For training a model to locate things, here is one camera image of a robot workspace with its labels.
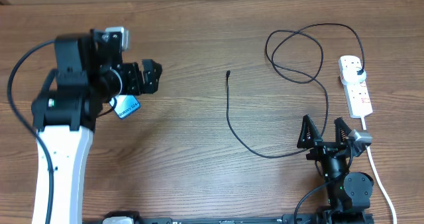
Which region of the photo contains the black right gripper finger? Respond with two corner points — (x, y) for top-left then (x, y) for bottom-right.
(297, 115), (322, 148)
(334, 117), (352, 144)

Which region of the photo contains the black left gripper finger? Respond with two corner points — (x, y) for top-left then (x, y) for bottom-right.
(142, 72), (160, 94)
(142, 59), (162, 82)

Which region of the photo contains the Samsung Galaxy smartphone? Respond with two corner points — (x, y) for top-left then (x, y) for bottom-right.
(109, 95), (141, 119)

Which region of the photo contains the black charging cable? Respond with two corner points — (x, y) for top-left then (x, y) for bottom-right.
(225, 23), (366, 160)

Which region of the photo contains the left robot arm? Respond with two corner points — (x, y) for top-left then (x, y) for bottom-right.
(31, 27), (162, 223)

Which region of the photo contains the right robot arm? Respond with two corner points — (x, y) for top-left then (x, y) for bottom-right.
(293, 115), (374, 223)

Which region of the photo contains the white charger plug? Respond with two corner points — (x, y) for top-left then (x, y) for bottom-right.
(340, 68), (367, 85)

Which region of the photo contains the white power strip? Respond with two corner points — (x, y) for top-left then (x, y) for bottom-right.
(338, 54), (374, 119)

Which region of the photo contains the white power strip cord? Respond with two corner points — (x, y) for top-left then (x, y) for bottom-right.
(360, 116), (398, 224)

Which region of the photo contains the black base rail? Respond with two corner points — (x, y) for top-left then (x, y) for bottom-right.
(82, 210), (375, 224)

